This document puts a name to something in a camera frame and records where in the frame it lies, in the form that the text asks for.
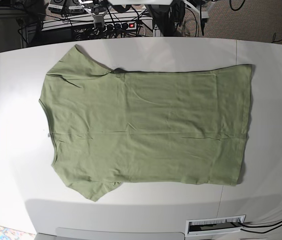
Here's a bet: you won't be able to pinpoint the green T-shirt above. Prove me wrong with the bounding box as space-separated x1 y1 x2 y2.
39 47 252 202

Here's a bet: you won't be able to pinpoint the black power strip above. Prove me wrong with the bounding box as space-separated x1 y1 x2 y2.
94 22 137 32

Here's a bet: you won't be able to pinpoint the devices on back shelf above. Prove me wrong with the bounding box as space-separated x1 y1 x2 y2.
47 0 109 15

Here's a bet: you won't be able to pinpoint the white table leg frame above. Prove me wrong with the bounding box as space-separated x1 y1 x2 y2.
140 5 162 37

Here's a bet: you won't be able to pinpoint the table cable grommet slot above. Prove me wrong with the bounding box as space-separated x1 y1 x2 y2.
185 215 246 237

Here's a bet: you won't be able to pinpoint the black cables at grommet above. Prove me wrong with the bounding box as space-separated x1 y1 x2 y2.
239 212 282 235

